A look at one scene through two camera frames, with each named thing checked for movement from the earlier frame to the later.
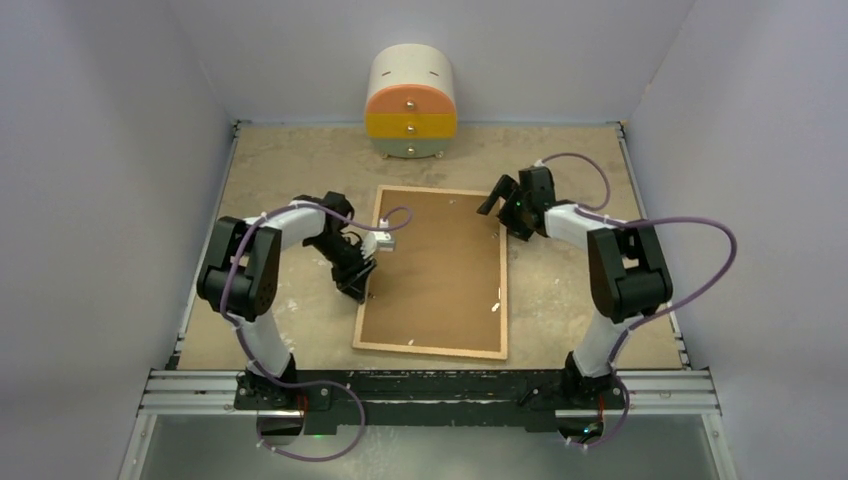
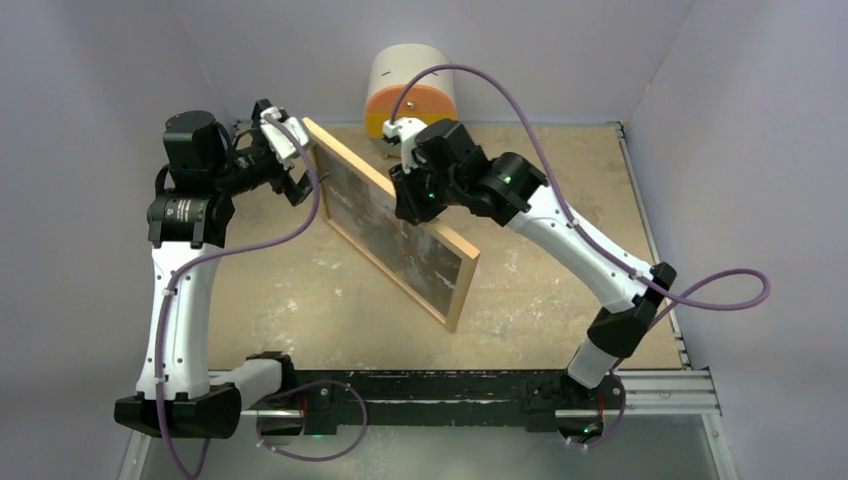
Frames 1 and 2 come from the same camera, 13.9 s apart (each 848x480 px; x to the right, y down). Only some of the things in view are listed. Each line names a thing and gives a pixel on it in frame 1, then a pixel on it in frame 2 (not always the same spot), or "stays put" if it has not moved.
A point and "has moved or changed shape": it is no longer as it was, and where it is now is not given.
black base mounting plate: (425, 400) stays put
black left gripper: (355, 285) → (300, 188)
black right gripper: (504, 189) → (411, 208)
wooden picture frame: (444, 288) has moved or changed shape
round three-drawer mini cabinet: (410, 107) stays put
